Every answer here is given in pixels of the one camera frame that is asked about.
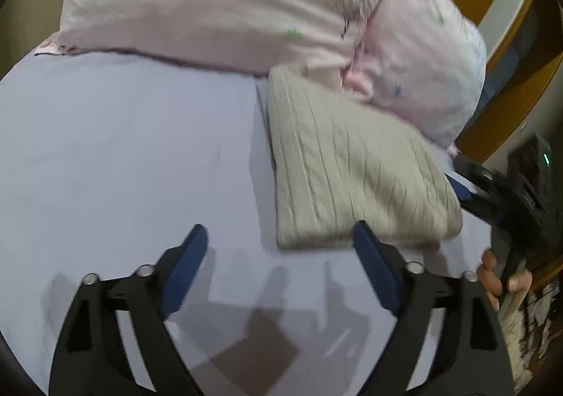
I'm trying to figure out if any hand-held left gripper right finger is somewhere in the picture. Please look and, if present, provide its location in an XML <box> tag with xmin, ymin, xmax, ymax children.
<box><xmin>353</xmin><ymin>220</ymin><xmax>515</xmax><ymax>396</ymax></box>

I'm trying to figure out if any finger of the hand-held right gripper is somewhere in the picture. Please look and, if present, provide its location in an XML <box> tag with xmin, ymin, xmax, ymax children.
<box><xmin>443</xmin><ymin>173</ymin><xmax>478</xmax><ymax>209</ymax></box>

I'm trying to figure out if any beige cable-knit sweater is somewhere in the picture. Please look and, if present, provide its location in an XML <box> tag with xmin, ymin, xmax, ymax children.
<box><xmin>257</xmin><ymin>64</ymin><xmax>463</xmax><ymax>251</ymax></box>

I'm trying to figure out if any lavender bed sheet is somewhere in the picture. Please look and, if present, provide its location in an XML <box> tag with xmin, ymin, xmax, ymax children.
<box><xmin>0</xmin><ymin>49</ymin><xmax>506</xmax><ymax>396</ymax></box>

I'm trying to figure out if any wooden bed frame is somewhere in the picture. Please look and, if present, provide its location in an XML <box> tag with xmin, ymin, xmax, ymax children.
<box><xmin>451</xmin><ymin>0</ymin><xmax>563</xmax><ymax>168</ymax></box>

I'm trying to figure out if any person's right hand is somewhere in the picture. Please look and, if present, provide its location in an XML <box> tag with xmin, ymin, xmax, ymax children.
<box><xmin>477</xmin><ymin>249</ymin><xmax>533</xmax><ymax>312</ymax></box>

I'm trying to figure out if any pink floral pillow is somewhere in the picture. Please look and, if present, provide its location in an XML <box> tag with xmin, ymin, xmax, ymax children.
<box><xmin>34</xmin><ymin>0</ymin><xmax>488</xmax><ymax>149</ymax></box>

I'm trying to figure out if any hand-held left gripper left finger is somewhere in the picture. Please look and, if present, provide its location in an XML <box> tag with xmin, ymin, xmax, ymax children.
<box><xmin>48</xmin><ymin>224</ymin><xmax>209</xmax><ymax>396</ymax></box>

